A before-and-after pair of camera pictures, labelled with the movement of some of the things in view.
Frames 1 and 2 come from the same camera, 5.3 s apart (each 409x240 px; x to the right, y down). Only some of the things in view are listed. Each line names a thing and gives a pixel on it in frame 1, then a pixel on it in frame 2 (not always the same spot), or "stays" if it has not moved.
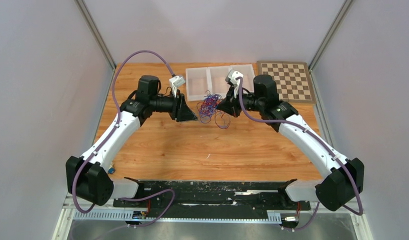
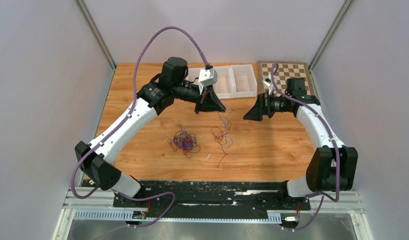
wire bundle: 208,106 -> 182,139
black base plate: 208,197 stays
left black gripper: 181,111 -> 208,101
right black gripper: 229,105 -> 262,107
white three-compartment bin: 200,81 stays
